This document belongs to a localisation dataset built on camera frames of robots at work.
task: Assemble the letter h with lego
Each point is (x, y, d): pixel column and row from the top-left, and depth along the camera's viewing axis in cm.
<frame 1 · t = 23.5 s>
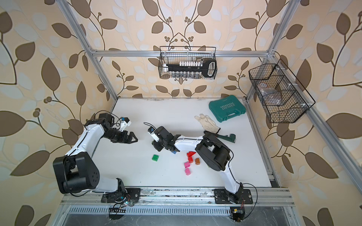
left hand: (127, 138, 84), fingers open
right hand: (155, 141, 92), fingers open
green plastic tool case: (226, 107, 110), point 5 cm above the table
white work glove: (207, 123, 106), on the table
black pipe wrench: (232, 138, 97), point 2 cm above the table
dark green lego brick: (155, 157, 88), point 2 cm above the table
pink lego brick upper: (187, 165, 86), point 2 cm above the table
pink lego brick lower: (187, 171, 83), point 2 cm above the table

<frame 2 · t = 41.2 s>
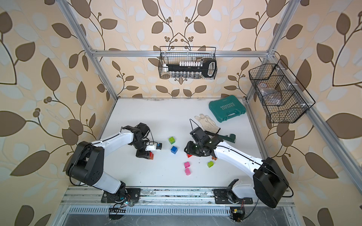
left hand: (145, 150, 88), fingers open
right hand: (186, 150, 82), fingers open
lime green lego brick: (171, 140, 95), point 3 cm above the table
dark blue lego brick: (174, 149, 90), point 3 cm above the table
lime lego brick lower: (210, 164, 86), point 2 cm above the table
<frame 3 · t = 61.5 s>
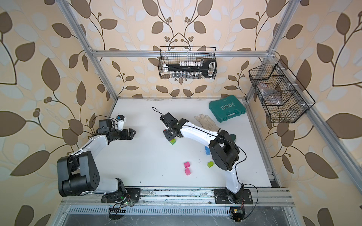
left hand: (124, 130, 91), fingers open
right hand: (170, 132, 91), fingers open
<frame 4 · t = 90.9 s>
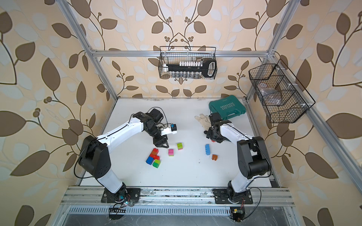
left hand: (164, 139, 83), fingers open
right hand: (211, 137, 93), fingers open
pink lego brick lower: (171, 154, 90), point 2 cm above the table
lime green lego brick: (157, 161, 87), on the table
lime lego brick right: (179, 145, 91), point 4 cm above the table
orange lego brick: (214, 157, 88), point 2 cm above the table
red long lego brick: (155, 149, 91), point 3 cm above the table
orange brown lego brick: (153, 152, 90), point 2 cm above the table
small red lego brick: (155, 157, 88), point 2 cm above the table
